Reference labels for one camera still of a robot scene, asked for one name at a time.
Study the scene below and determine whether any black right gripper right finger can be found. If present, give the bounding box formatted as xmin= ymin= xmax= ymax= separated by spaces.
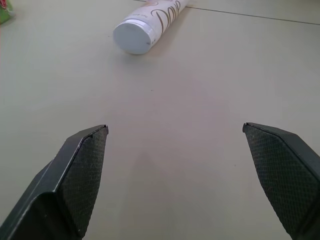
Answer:
xmin=242 ymin=122 xmax=320 ymax=240

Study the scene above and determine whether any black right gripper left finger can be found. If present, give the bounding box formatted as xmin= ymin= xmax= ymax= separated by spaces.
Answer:
xmin=0 ymin=124 xmax=109 ymax=240

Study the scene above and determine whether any white cosmetic tube gold lettering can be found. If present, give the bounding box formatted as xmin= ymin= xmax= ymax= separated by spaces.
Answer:
xmin=112 ymin=0 xmax=194 ymax=56

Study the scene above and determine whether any green patterned package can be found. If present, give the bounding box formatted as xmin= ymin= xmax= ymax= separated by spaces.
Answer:
xmin=0 ymin=0 xmax=16 ymax=25

